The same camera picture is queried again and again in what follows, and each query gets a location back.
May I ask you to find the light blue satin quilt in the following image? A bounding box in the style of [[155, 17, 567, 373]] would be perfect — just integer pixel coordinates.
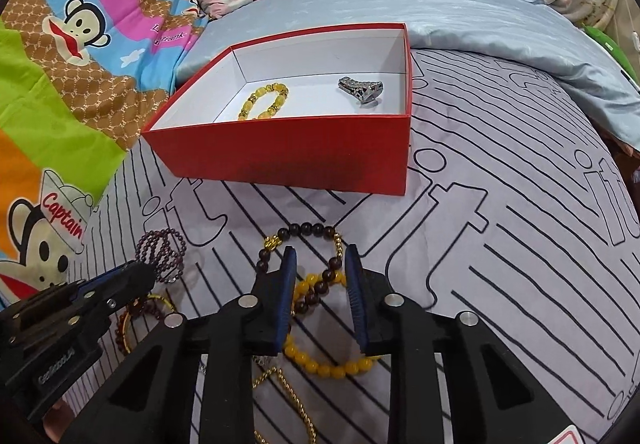
[[177, 0, 640, 145]]

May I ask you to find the colourful monkey printed blanket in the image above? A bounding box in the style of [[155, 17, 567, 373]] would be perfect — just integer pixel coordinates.
[[0, 0, 261, 310]]

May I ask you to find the purple bead bracelet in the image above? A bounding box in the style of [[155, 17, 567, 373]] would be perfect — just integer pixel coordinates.
[[134, 228, 185, 284]]

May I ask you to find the person's left hand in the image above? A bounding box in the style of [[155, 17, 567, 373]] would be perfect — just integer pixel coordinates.
[[47, 396, 69, 426]]

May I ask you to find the dark brown bead bracelet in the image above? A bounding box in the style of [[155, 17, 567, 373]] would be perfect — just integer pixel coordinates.
[[255, 221, 351, 317]]

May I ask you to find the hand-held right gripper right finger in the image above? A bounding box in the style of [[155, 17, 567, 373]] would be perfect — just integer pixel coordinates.
[[344, 244, 576, 444]]

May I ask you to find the grey black-striped bedsheet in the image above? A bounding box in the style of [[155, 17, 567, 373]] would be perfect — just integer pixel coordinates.
[[65, 47, 640, 444]]

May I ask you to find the thin gold bangle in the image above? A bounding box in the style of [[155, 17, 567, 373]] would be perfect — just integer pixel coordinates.
[[122, 293, 178, 355]]

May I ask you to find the gold chain necklace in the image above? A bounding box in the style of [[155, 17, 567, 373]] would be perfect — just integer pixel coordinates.
[[250, 366, 318, 444]]

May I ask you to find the small yellow bead bracelet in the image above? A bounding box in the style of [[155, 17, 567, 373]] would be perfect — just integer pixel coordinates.
[[235, 83, 291, 121]]

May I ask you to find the green object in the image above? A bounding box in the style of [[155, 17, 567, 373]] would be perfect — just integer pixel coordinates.
[[582, 24, 626, 70]]

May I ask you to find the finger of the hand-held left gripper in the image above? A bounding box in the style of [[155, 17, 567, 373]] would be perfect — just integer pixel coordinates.
[[0, 260, 156, 320], [5, 281, 153, 345]]

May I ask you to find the large yellow bead bracelet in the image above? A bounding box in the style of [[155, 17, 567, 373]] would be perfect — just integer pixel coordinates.
[[282, 271, 383, 380]]

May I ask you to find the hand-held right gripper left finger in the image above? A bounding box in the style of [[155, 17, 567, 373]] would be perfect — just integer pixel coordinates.
[[87, 247, 298, 444]]

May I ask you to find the silver metal link bracelet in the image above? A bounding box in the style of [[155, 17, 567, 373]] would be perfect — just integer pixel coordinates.
[[337, 76, 386, 108]]

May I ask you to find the red and gold bangle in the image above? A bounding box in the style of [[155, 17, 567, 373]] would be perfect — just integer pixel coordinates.
[[112, 294, 176, 355]]

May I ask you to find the red cardboard box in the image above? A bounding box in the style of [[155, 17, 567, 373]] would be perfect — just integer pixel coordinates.
[[141, 22, 413, 196]]

